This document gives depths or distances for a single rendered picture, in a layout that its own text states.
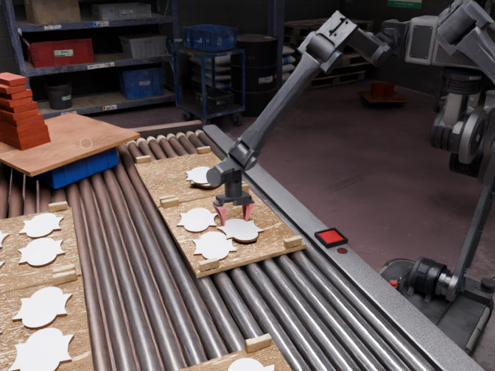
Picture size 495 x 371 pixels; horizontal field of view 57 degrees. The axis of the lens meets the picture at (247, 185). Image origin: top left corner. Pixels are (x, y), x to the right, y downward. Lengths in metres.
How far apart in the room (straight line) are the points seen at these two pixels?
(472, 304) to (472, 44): 1.52
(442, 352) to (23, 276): 1.08
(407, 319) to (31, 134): 1.51
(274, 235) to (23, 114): 1.09
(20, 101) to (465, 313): 2.12
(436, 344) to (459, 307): 1.25
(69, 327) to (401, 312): 0.81
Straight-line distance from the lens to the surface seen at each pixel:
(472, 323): 2.37
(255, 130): 1.34
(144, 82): 5.94
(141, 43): 5.84
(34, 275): 1.39
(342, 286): 1.29
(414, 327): 1.21
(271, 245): 1.38
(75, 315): 1.22
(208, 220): 1.49
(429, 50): 1.77
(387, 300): 1.27
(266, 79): 5.48
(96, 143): 1.95
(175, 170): 1.88
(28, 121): 1.97
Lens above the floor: 1.71
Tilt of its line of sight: 26 degrees down
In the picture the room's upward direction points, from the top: straight up
